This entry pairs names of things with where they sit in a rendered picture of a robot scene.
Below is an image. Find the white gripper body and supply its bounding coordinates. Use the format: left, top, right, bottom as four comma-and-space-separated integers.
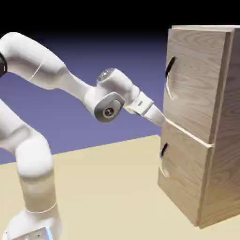
144, 104, 166, 127

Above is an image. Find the tall light wood door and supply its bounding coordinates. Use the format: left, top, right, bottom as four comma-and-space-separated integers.
162, 28, 233, 144

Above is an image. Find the short light wood door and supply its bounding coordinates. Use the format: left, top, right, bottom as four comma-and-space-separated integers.
157, 121, 214, 227

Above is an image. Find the light wood cabinet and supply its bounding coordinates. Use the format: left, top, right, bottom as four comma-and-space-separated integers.
157, 24, 240, 230

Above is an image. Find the short curved metal handle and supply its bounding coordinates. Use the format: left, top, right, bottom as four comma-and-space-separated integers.
158, 142, 170, 178

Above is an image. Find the long curved metal handle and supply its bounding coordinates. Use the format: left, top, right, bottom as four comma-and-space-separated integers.
164, 56, 177, 100

